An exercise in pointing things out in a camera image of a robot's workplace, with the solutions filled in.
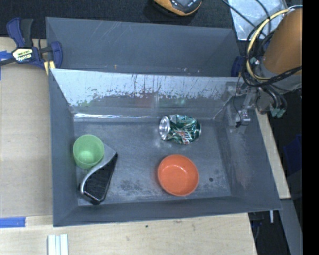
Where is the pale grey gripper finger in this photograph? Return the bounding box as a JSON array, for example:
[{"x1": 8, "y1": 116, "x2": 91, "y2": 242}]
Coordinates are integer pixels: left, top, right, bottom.
[
  {"x1": 225, "y1": 81, "x2": 246, "y2": 100},
  {"x1": 230, "y1": 109, "x2": 252, "y2": 129}
]

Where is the crushed green soda can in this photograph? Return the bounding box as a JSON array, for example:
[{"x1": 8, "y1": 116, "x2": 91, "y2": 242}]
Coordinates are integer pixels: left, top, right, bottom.
[{"x1": 158, "y1": 114, "x2": 202, "y2": 146}]

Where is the orange plastic bowl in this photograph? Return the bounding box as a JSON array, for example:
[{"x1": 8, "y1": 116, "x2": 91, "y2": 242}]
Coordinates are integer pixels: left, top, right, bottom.
[{"x1": 156, "y1": 154, "x2": 200, "y2": 197}]

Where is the grey metal bin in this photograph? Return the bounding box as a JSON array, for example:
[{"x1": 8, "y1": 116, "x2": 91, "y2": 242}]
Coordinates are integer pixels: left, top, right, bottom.
[{"x1": 45, "y1": 16, "x2": 283, "y2": 227}]

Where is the silver and black mesh wedge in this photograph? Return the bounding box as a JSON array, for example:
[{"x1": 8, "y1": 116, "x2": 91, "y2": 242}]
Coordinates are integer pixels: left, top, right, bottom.
[{"x1": 79, "y1": 144, "x2": 119, "y2": 206}]

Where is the green plastic cup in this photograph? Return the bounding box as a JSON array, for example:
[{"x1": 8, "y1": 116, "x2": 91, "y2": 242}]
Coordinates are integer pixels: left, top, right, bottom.
[{"x1": 72, "y1": 134, "x2": 105, "y2": 170}]

